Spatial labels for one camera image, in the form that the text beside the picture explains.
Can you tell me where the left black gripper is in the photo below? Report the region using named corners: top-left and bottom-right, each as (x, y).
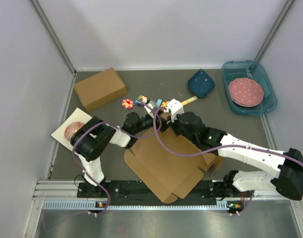
top-left (133, 109), bottom-right (168, 134)

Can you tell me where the brown cardboard box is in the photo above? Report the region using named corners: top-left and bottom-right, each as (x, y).
top-left (124, 128), bottom-right (223, 204)
top-left (74, 67), bottom-right (127, 112)

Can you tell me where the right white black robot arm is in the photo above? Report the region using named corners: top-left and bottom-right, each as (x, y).
top-left (169, 112), bottom-right (303, 201)

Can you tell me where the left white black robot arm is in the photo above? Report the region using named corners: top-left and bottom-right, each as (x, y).
top-left (70, 113), bottom-right (153, 197)

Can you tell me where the closed brown cardboard box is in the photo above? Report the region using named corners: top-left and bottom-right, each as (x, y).
top-left (74, 67), bottom-right (127, 112)

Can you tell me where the pink plush flower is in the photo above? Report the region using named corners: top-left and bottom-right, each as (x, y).
top-left (121, 99), bottom-right (134, 110)

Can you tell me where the rainbow plush flower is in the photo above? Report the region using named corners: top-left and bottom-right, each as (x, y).
top-left (135, 95), bottom-right (148, 106)

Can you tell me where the yellow highlighter pen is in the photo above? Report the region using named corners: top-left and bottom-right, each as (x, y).
top-left (181, 96), bottom-right (198, 106)

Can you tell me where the orange plush flower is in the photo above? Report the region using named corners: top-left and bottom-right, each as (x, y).
top-left (161, 101), bottom-right (169, 111)

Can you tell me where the light blue highlighter pen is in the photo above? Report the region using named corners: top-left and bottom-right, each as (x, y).
top-left (156, 99), bottom-right (162, 107)

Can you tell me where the dark blue teardrop dish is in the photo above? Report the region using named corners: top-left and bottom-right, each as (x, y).
top-left (187, 69), bottom-right (215, 98)

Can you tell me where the white square board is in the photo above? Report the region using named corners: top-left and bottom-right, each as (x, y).
top-left (51, 108), bottom-right (92, 151)

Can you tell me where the red patterned bowl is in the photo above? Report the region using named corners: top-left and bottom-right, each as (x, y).
top-left (64, 121), bottom-right (85, 142)

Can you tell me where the pink polka dot plate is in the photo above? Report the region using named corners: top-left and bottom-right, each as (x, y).
top-left (228, 78), bottom-right (264, 107)

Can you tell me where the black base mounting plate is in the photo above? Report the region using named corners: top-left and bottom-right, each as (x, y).
top-left (77, 180), bottom-right (252, 206)

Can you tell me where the teal transparent plastic bin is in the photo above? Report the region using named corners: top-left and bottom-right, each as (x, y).
top-left (221, 60), bottom-right (277, 116)

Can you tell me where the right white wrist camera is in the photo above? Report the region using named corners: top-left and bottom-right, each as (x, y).
top-left (165, 99), bottom-right (184, 122)

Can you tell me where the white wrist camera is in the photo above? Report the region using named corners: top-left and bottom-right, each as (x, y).
top-left (143, 99), bottom-right (157, 118)
top-left (165, 99), bottom-right (184, 122)

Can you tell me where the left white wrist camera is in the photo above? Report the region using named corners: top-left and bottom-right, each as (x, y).
top-left (143, 99), bottom-right (157, 118)

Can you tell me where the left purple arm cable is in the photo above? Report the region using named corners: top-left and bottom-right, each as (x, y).
top-left (71, 98), bottom-right (162, 216)

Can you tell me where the grey slotted cable duct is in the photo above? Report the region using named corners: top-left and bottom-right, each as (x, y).
top-left (42, 199), bottom-right (244, 211)

